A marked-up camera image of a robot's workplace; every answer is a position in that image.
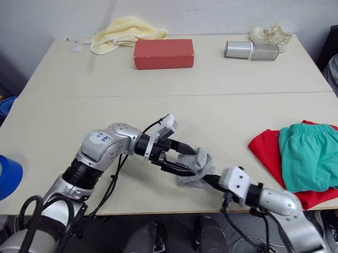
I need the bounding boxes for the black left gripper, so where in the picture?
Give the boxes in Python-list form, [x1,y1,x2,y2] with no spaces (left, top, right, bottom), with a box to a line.
[149,137,199,179]

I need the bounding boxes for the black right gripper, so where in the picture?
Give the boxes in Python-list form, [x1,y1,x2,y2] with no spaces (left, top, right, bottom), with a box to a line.
[201,172,228,195]

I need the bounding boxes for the grey sock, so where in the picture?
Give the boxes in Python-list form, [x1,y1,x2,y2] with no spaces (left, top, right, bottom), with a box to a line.
[175,162,217,190]
[177,146,214,175]

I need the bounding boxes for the red t-shirt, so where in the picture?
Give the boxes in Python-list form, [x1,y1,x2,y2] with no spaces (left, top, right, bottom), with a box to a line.
[247,118,338,213]

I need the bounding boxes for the green shorts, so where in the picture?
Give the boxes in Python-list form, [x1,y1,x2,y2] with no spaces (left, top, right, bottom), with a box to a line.
[278,121,338,194]

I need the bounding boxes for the dark grey rounded shape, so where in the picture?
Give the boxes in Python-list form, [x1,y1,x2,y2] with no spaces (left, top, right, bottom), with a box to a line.
[121,220,169,253]
[192,213,230,253]

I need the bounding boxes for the red rectangular box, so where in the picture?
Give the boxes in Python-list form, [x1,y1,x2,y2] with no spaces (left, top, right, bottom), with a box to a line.
[133,38,195,71]

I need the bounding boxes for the silver rectangular case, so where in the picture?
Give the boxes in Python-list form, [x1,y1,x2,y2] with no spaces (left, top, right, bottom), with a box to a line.
[224,38,280,64]

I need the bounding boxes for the grey sneaker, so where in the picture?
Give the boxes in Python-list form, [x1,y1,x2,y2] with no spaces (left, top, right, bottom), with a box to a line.
[315,208,338,251]

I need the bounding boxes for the pale yellow towel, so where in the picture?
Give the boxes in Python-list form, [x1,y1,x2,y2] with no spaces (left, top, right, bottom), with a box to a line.
[89,14,170,55]

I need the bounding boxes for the white mesh shoe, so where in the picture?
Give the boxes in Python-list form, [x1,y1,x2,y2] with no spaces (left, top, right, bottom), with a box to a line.
[250,21,293,55]

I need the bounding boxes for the person in grey clothes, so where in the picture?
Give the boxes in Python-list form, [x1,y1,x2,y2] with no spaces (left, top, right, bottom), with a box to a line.
[321,48,338,120]

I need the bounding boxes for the blue tape roll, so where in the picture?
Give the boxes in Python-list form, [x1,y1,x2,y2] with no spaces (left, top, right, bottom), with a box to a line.
[0,153,25,202]

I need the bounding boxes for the blue rolled mat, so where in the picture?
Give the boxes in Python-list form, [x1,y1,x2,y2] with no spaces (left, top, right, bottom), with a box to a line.
[0,96,20,123]

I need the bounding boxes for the black chair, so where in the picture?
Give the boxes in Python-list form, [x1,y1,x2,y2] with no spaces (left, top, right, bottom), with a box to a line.
[314,25,338,73]

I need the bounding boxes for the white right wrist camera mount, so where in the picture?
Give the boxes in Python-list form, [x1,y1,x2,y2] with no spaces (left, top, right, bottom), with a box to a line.
[220,165,253,208]

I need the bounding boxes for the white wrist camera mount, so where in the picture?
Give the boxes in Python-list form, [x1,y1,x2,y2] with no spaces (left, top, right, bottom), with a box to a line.
[220,165,253,208]
[146,113,181,160]

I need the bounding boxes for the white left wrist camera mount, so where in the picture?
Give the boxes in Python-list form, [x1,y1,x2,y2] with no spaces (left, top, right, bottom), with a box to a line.
[146,113,181,160]

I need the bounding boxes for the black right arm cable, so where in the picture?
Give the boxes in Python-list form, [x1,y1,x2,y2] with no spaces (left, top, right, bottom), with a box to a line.
[220,191,279,253]

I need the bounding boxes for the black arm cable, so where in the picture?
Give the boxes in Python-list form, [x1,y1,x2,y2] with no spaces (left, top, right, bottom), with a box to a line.
[220,191,279,253]
[64,114,174,241]

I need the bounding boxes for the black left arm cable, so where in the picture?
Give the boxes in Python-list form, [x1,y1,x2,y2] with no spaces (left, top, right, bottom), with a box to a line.
[64,114,174,241]

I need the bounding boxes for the thick black hose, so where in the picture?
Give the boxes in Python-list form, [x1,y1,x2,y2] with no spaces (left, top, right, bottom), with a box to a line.
[9,193,90,253]

